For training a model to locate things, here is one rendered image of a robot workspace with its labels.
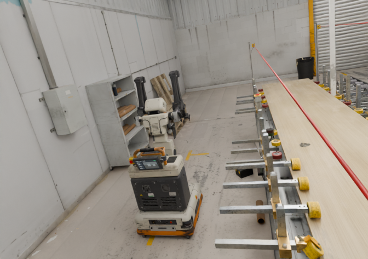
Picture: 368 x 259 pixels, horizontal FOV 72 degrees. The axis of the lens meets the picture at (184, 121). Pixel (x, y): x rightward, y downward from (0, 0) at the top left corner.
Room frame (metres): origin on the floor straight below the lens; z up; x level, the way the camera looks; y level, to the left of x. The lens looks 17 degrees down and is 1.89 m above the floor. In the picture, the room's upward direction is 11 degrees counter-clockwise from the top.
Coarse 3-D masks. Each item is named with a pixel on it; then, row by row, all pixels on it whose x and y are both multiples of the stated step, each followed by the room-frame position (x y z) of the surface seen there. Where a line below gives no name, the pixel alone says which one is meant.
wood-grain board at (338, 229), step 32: (288, 96) 3.46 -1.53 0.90; (320, 96) 3.16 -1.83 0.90; (288, 128) 2.33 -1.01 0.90; (320, 128) 2.18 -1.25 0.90; (352, 128) 2.04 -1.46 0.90; (320, 160) 1.62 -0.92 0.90; (352, 160) 1.54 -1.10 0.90; (320, 192) 1.27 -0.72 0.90; (352, 192) 1.22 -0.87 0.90; (320, 224) 1.03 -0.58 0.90; (352, 224) 0.99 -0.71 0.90; (320, 256) 0.85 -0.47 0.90; (352, 256) 0.82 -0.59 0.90
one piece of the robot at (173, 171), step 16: (176, 160) 2.28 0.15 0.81; (144, 176) 2.28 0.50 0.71; (160, 176) 2.23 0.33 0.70; (176, 176) 2.20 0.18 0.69; (144, 192) 2.29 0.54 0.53; (160, 192) 2.24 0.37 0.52; (176, 192) 2.19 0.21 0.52; (144, 208) 2.31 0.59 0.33; (160, 208) 2.25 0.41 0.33; (176, 208) 2.20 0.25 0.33
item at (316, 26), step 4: (316, 24) 4.30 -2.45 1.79; (316, 28) 4.30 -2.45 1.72; (316, 32) 4.30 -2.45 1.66; (316, 36) 4.29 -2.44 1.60; (316, 40) 4.29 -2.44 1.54; (316, 44) 4.30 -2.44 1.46; (316, 48) 4.30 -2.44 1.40; (316, 52) 4.30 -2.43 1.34; (316, 56) 4.30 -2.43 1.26; (316, 60) 4.30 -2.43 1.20; (316, 64) 4.30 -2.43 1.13; (316, 68) 4.32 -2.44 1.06; (316, 72) 4.32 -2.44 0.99; (316, 76) 4.33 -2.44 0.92
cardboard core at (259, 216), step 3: (258, 201) 2.39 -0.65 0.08; (261, 201) 2.39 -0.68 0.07; (258, 204) 2.34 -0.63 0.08; (261, 204) 2.33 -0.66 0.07; (258, 216) 2.16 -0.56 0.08; (261, 216) 2.14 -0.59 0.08; (258, 219) 2.13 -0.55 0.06; (261, 219) 2.19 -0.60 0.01; (264, 219) 2.13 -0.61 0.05; (258, 222) 2.13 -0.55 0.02; (261, 222) 2.14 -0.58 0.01; (264, 222) 2.12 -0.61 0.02
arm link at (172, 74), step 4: (172, 72) 2.83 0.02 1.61; (176, 72) 2.83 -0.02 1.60; (172, 76) 2.77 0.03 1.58; (172, 80) 2.77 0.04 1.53; (172, 84) 2.76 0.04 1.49; (176, 84) 2.79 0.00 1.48; (172, 88) 2.76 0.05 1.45; (176, 88) 2.76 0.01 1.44; (176, 92) 2.74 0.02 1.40; (176, 96) 2.74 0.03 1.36; (176, 100) 2.73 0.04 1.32; (172, 104) 2.75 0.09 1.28; (180, 104) 2.72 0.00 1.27; (172, 108) 2.73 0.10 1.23; (180, 108) 2.70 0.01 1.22
